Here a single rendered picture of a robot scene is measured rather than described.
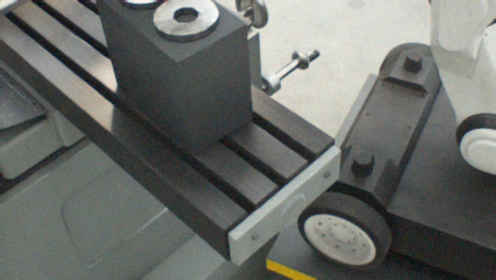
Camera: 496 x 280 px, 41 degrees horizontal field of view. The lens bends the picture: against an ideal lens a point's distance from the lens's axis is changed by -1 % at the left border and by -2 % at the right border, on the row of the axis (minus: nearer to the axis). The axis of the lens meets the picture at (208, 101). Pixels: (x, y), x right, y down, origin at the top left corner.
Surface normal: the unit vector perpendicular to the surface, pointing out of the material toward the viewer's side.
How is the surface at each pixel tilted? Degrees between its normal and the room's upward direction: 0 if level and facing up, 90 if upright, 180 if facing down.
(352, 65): 0
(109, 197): 90
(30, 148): 90
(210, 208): 0
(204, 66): 90
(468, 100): 90
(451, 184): 0
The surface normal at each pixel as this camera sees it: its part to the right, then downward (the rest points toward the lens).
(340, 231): -0.49, 0.64
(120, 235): 0.67, 0.47
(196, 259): -0.09, -0.71
